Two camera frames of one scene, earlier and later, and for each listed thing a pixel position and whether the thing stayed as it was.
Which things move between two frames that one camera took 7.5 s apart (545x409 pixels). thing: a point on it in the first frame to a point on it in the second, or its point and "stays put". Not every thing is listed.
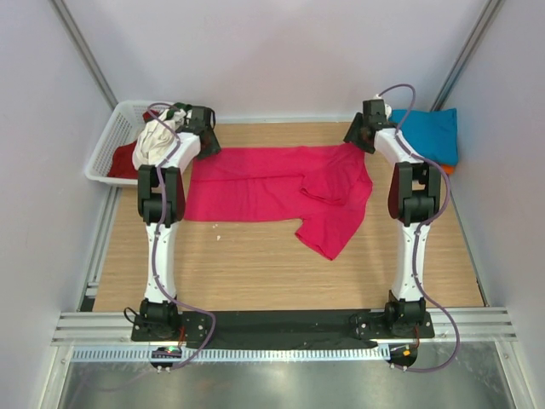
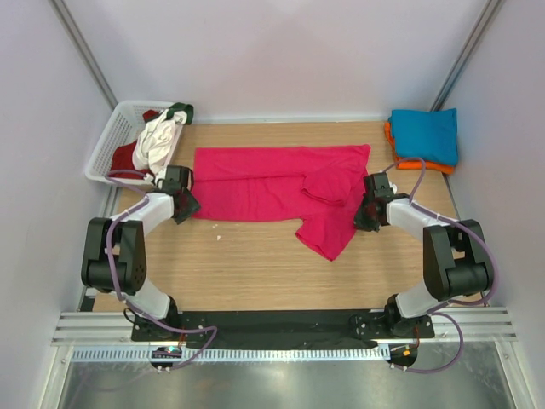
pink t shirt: x=324 y=187 stays put
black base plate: x=282 y=328 stays put
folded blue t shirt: x=433 y=132 stays put
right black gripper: x=352 y=134 to x=360 y=223
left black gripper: x=215 y=147 to x=193 y=207
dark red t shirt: x=122 y=164 stays put
